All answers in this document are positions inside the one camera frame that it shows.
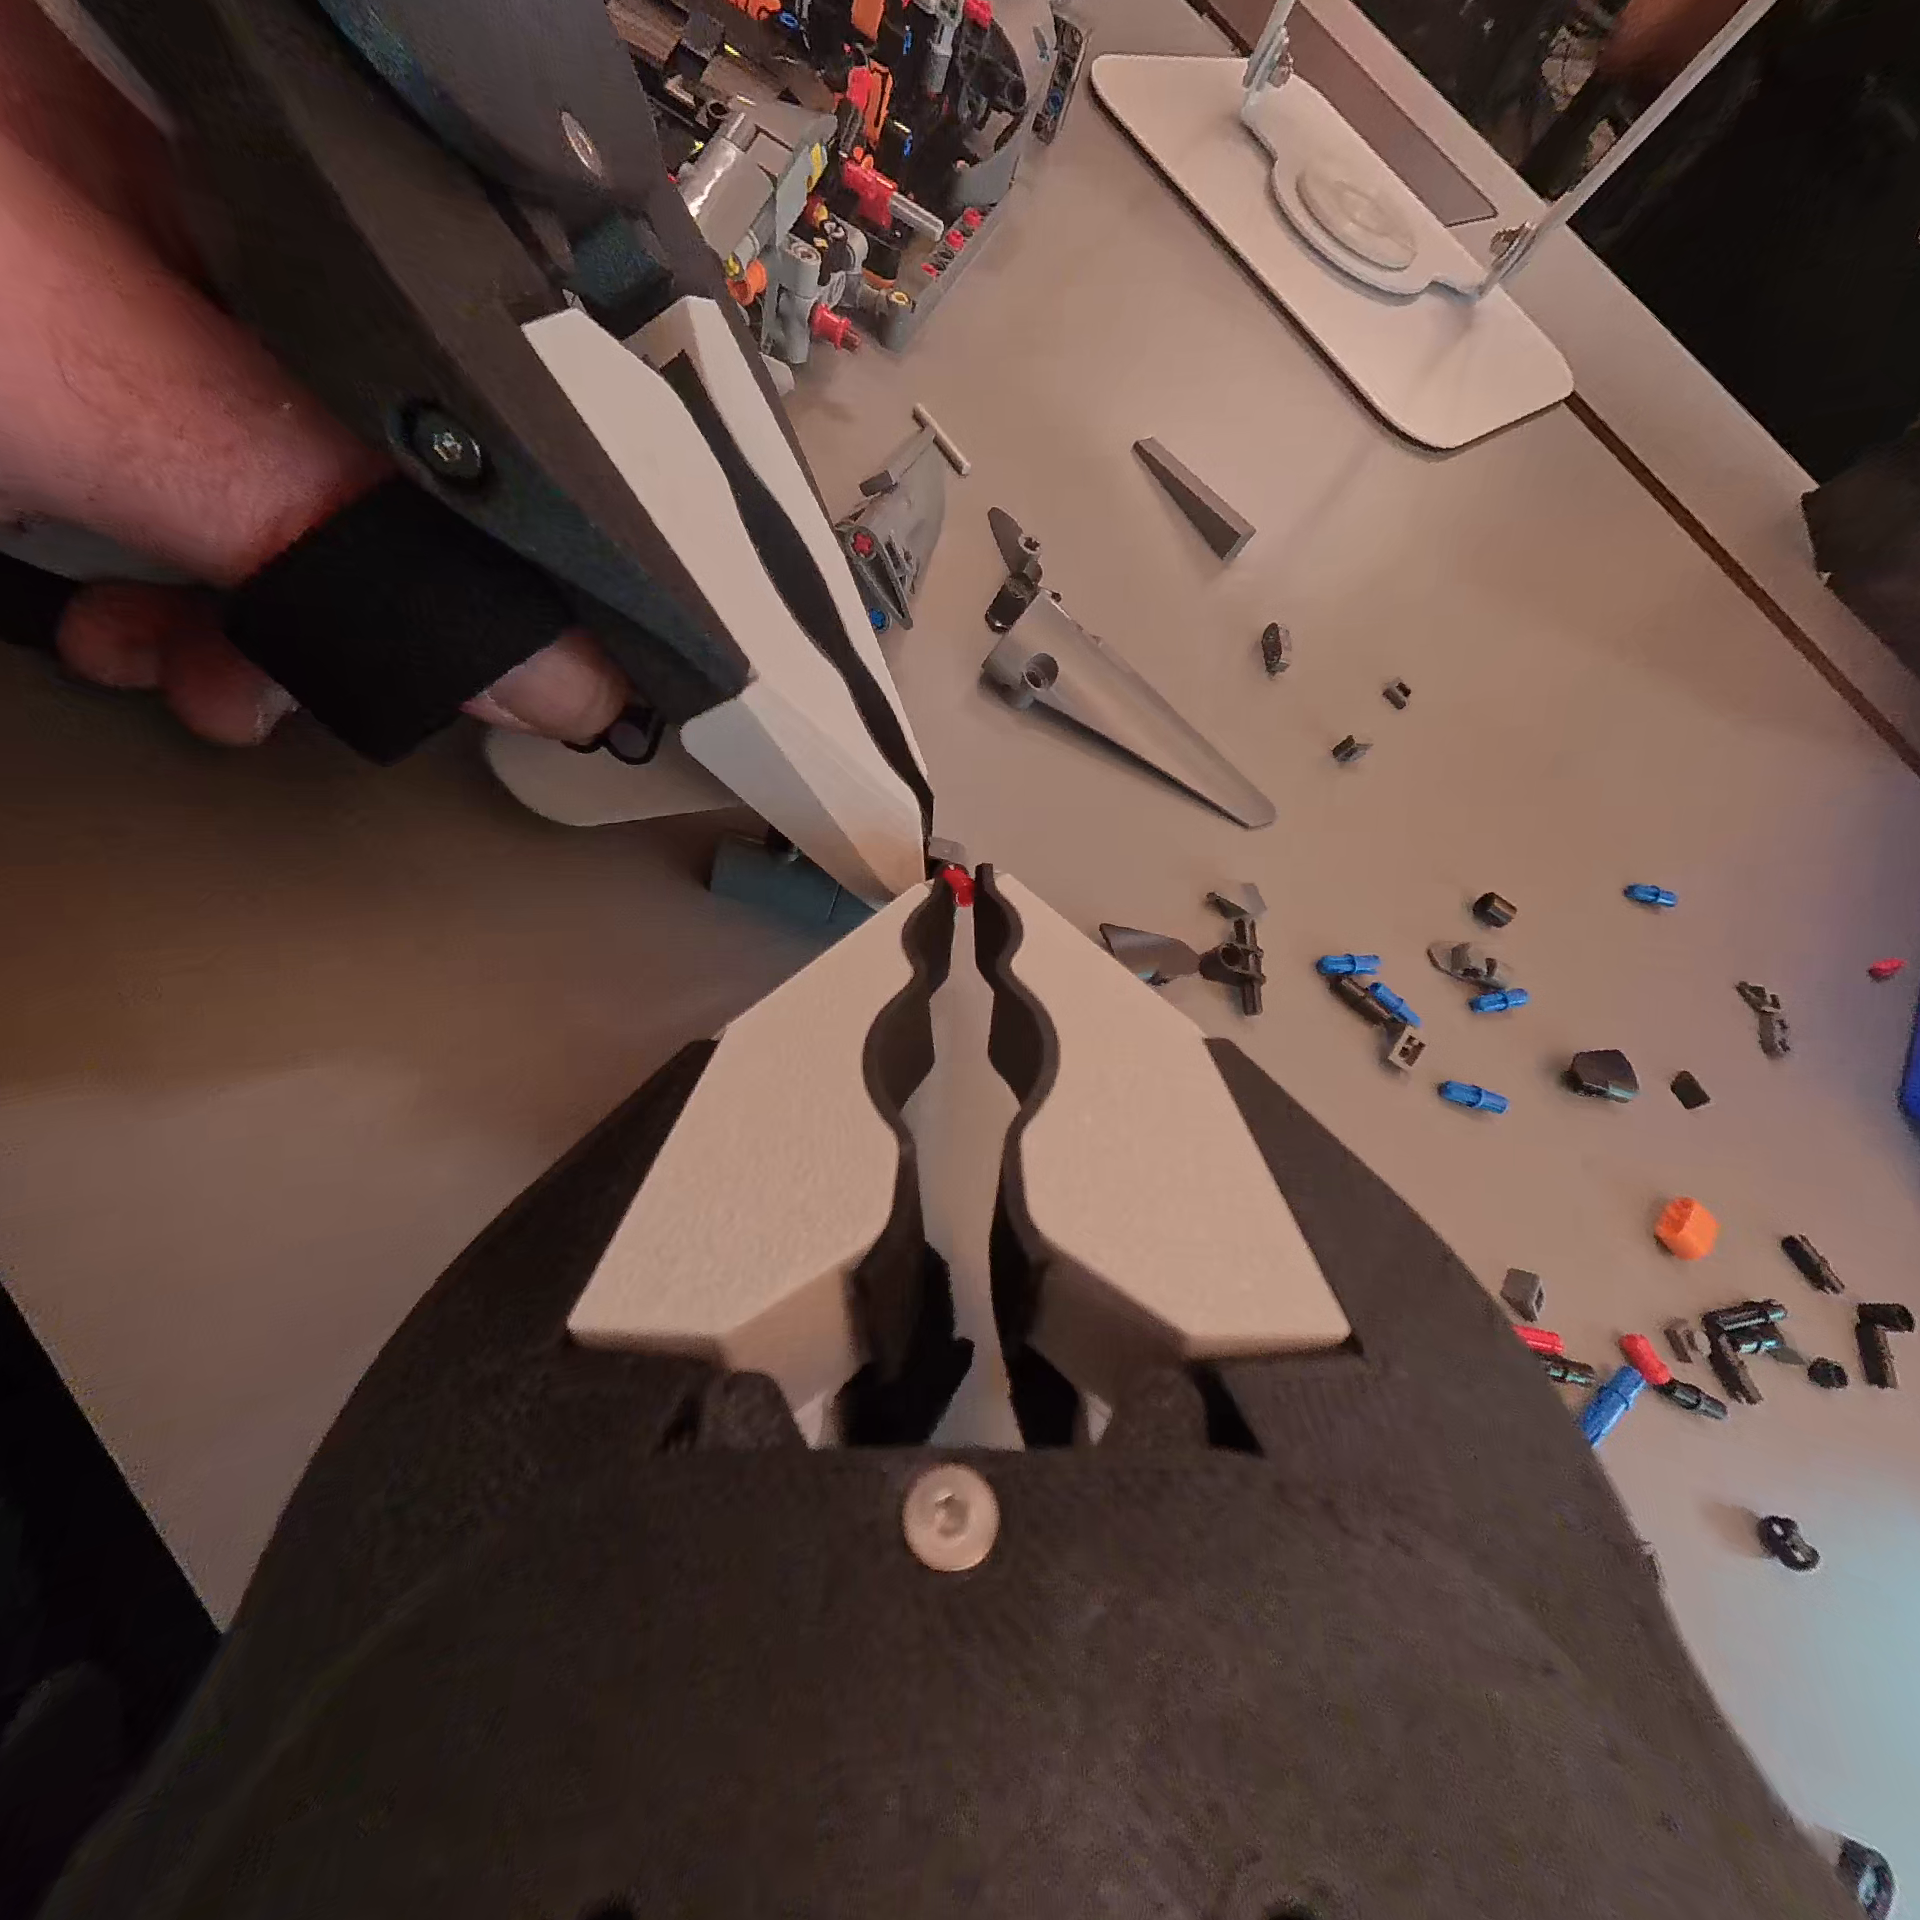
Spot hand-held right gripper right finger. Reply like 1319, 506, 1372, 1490
972, 865, 1352, 1412

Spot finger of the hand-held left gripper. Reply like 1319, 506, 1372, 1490
526, 318, 935, 904
622, 294, 935, 834

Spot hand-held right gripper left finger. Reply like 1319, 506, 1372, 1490
567, 882, 962, 1420

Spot grey lego wing subassembly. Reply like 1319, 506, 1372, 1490
831, 402, 973, 634

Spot dark grey lego connector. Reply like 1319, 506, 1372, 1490
986, 508, 1050, 634

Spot scattered small lego pieces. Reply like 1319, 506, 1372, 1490
1256, 617, 1920, 1578

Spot dark grey lego block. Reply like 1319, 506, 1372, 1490
704, 830, 879, 928

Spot long grey lego wing panel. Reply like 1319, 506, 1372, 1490
982, 589, 1280, 833

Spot partly built lego model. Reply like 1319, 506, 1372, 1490
607, 0, 1093, 362

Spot grey wedge lego piece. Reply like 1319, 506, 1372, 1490
1131, 438, 1256, 564

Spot person's left hand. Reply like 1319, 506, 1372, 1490
0, 0, 632, 753

